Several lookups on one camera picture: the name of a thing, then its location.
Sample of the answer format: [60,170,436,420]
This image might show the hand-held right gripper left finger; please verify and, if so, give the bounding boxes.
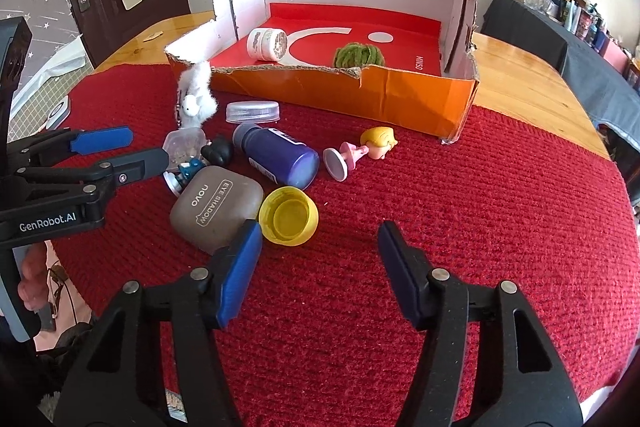
[52,219,264,427]

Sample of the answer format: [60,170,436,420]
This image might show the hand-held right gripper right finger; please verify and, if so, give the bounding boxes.
[377,221,585,427]

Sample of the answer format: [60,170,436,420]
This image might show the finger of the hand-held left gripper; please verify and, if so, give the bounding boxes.
[7,125,135,178]
[0,148,171,212]

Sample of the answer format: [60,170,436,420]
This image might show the small clear plastic container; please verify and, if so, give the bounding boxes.
[162,129,207,168]

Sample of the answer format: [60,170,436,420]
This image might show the grey rounded case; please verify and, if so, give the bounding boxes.
[170,165,264,255]

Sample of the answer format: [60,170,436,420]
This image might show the yellow bottle cap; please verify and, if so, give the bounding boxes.
[258,187,319,245]

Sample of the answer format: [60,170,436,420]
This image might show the dark-haired blue figurine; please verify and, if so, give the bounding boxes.
[163,136,234,196]

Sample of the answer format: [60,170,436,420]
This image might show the white plush toy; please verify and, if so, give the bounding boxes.
[175,61,219,128]

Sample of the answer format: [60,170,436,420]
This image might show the clear plastic lid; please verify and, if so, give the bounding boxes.
[226,101,281,124]

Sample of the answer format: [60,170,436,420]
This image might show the purple bottle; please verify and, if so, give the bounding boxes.
[232,123,320,190]

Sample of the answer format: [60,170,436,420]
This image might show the blonde pink figurine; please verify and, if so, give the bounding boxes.
[323,126,399,182]

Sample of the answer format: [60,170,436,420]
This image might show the orange cardboard box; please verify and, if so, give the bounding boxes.
[165,0,481,145]

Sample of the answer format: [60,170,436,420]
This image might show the person's left hand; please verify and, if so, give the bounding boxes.
[17,241,57,314]

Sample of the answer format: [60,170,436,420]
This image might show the small white device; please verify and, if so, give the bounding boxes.
[47,96,71,130]

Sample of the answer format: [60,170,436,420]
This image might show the red woven mat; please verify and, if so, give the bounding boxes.
[50,62,633,427]

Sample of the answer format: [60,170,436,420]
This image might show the green knitted ball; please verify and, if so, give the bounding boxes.
[333,42,387,68]

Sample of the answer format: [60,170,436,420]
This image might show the dark cloth side table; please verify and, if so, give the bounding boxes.
[480,0,640,158]

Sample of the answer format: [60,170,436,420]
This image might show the clutter of bottles and jars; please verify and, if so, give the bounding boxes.
[520,0,640,88]

